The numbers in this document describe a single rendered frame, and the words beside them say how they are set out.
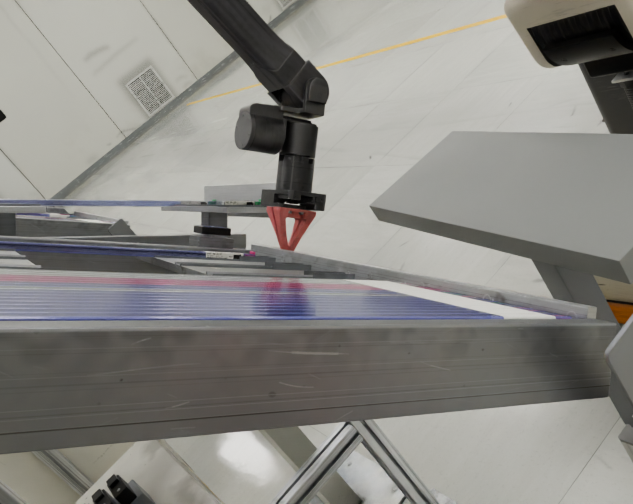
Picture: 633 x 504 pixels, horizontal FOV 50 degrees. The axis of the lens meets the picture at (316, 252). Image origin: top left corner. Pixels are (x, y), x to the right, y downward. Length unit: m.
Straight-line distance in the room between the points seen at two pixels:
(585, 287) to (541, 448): 0.43
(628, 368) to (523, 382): 0.08
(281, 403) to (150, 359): 0.09
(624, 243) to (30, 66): 8.05
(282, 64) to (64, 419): 0.77
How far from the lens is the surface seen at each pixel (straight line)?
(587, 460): 1.49
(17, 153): 8.51
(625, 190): 0.99
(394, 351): 0.45
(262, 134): 1.02
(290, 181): 1.05
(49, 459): 1.91
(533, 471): 1.52
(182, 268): 0.88
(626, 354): 0.55
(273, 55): 1.05
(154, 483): 1.04
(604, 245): 0.91
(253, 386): 0.40
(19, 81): 8.58
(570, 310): 0.62
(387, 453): 1.42
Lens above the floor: 1.12
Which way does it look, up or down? 23 degrees down
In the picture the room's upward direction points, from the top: 36 degrees counter-clockwise
